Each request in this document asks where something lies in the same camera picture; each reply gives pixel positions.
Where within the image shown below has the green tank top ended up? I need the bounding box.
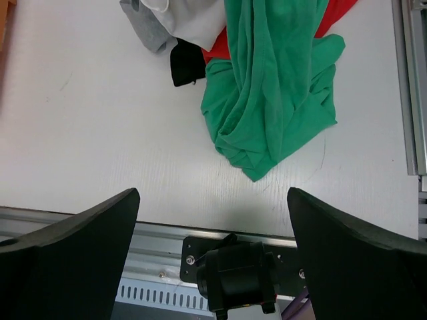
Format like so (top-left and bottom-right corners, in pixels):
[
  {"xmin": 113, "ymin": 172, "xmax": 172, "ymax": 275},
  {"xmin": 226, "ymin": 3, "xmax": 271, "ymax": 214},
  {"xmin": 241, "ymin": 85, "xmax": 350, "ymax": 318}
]
[{"xmin": 201, "ymin": 1, "xmax": 345, "ymax": 181}]

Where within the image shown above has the grey tank top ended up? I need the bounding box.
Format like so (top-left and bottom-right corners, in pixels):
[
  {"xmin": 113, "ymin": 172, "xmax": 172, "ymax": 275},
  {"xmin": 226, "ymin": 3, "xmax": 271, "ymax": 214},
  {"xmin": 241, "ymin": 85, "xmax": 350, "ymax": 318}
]
[{"xmin": 119, "ymin": 0, "xmax": 177, "ymax": 54}]

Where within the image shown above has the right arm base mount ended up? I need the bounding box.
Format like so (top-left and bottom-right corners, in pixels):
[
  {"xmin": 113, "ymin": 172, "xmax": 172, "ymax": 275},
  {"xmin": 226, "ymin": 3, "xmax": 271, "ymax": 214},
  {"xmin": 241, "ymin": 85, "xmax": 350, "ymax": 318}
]
[{"xmin": 180, "ymin": 231, "xmax": 306, "ymax": 319}]

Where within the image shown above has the red tank top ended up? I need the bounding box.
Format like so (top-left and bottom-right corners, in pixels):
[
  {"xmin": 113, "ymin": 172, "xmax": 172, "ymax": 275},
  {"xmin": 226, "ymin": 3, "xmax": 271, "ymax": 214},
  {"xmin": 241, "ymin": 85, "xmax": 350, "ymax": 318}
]
[{"xmin": 201, "ymin": 0, "xmax": 358, "ymax": 64}]

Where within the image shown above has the black tank top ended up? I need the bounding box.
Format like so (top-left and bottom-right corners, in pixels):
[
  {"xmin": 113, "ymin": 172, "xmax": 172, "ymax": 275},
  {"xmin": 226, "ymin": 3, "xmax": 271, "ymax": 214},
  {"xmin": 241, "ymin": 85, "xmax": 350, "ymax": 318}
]
[{"xmin": 170, "ymin": 39, "xmax": 206, "ymax": 87}]

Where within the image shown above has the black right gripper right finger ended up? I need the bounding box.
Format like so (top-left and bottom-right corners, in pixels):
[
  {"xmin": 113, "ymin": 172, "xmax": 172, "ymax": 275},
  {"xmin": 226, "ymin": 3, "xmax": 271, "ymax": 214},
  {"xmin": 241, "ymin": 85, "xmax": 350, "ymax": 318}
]
[{"xmin": 287, "ymin": 187, "xmax": 426, "ymax": 319}]

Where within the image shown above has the white slotted cable duct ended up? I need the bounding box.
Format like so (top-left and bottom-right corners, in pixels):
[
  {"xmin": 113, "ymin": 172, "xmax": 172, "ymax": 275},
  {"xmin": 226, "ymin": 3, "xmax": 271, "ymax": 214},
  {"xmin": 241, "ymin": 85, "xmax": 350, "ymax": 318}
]
[{"xmin": 116, "ymin": 285, "xmax": 208, "ymax": 311}]

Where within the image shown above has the white tank top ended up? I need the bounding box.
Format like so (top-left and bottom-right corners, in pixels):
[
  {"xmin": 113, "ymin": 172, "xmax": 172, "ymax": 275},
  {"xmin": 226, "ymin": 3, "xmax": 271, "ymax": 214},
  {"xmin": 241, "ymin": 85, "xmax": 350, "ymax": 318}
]
[{"xmin": 141, "ymin": 0, "xmax": 226, "ymax": 51}]

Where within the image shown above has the aluminium frame rail front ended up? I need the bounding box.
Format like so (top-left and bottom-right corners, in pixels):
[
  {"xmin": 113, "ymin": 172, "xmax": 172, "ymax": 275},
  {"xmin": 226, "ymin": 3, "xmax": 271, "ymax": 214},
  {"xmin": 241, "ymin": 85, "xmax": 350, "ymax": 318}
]
[{"xmin": 1, "ymin": 207, "xmax": 305, "ymax": 292}]

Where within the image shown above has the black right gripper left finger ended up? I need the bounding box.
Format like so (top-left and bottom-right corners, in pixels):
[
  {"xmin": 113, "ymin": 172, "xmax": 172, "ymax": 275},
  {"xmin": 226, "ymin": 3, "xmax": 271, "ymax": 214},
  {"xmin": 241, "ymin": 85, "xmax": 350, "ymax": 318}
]
[{"xmin": 1, "ymin": 188, "xmax": 140, "ymax": 319}]

